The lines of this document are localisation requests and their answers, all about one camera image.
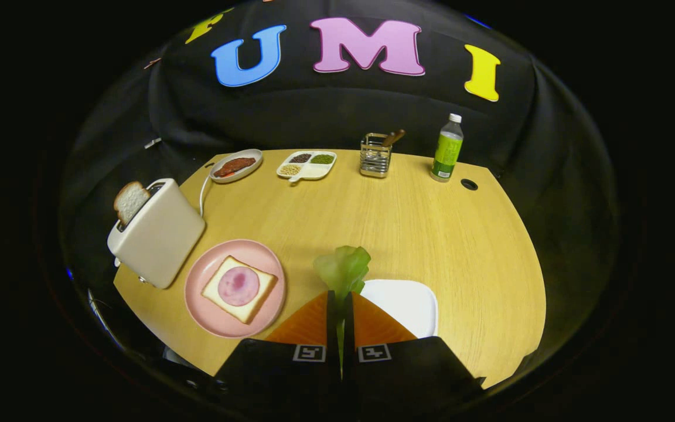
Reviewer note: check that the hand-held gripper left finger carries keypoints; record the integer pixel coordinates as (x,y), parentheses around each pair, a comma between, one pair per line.
(331,322)

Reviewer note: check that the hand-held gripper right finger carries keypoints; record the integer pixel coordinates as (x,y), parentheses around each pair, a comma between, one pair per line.
(347,328)

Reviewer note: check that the green lettuce leaf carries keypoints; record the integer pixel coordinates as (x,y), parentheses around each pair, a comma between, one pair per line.
(343,269)

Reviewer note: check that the toasted bread slice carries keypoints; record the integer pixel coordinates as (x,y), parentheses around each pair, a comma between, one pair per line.
(131,200)

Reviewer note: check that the white square plate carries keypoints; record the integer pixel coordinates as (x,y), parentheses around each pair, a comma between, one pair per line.
(408,305)

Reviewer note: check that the bread slice under ham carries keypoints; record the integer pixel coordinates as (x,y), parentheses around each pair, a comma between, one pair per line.
(255,308)

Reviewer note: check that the pink ham slice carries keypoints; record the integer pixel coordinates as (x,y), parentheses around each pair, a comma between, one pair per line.
(238,286)

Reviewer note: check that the pink round plate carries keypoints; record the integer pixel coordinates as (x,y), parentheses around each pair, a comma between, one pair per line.
(203,310)

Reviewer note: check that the white divided dish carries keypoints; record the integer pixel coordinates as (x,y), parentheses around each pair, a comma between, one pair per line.
(314,172)

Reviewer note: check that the pile of yellow beans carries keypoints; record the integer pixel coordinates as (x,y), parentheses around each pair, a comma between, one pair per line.
(290,170)

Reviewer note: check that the pile of green beans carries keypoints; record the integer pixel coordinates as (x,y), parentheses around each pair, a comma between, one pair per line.
(322,159)

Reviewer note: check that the pile of dark beans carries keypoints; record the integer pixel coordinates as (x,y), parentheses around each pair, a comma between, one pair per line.
(300,157)

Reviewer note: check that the grey round plate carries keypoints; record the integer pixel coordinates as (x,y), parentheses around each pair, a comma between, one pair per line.
(257,157)

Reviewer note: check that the brown meat piece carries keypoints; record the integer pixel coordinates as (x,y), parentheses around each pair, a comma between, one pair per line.
(235,166)

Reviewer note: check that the white toaster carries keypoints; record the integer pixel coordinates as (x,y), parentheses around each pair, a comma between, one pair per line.
(162,240)

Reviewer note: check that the green drink bottle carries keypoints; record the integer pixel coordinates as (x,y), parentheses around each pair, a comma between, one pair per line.
(447,149)

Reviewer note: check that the black backdrop cloth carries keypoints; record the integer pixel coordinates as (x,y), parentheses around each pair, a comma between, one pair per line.
(337,111)

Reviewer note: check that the white cloth clip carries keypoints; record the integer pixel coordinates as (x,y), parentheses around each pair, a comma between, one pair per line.
(153,143)

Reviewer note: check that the red cloth clip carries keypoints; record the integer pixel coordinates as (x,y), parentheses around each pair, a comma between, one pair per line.
(152,63)

